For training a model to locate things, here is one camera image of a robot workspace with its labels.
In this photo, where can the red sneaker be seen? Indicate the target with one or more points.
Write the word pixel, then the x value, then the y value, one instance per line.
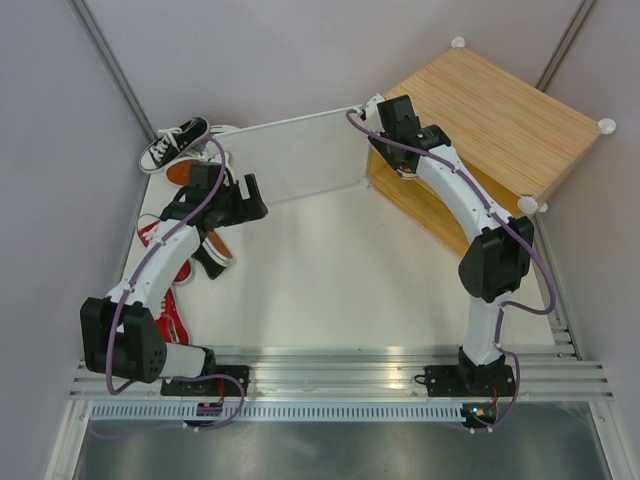
pixel 147 226
pixel 169 321

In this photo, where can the white cabinet door panel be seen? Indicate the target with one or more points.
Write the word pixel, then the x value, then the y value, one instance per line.
pixel 299 157

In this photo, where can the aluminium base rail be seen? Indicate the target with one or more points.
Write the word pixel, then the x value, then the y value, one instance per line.
pixel 386 373

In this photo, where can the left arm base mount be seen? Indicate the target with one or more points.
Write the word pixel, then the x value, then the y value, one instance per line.
pixel 211 388

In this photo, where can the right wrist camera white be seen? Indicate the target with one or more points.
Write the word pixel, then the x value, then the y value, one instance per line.
pixel 369 113

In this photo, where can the black sneaker on side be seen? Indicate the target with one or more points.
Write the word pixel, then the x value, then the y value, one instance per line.
pixel 213 255

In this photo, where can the black sneaker white laces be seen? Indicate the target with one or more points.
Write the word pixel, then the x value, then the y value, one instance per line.
pixel 171 143

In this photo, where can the white slotted cable duct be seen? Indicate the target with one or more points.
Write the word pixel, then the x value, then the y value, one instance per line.
pixel 278 411

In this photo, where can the red sneaker lower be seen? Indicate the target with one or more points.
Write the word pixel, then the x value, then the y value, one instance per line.
pixel 169 321

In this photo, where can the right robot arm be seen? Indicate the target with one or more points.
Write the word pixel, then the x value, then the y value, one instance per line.
pixel 495 262

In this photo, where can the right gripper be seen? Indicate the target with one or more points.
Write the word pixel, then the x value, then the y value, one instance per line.
pixel 383 149

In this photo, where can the overturned grey sneaker orange sole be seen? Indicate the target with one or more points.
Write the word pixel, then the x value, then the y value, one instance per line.
pixel 178 174

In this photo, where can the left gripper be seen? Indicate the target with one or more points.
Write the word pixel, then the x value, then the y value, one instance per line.
pixel 247 210

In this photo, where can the wooden shoe cabinet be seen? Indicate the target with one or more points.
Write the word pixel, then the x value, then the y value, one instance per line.
pixel 517 141

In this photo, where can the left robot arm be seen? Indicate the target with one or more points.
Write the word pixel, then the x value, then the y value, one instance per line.
pixel 119 331

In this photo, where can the red sneaker upper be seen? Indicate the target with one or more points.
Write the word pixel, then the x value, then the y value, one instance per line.
pixel 147 226

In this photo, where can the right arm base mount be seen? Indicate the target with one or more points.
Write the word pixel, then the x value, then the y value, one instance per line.
pixel 465 381

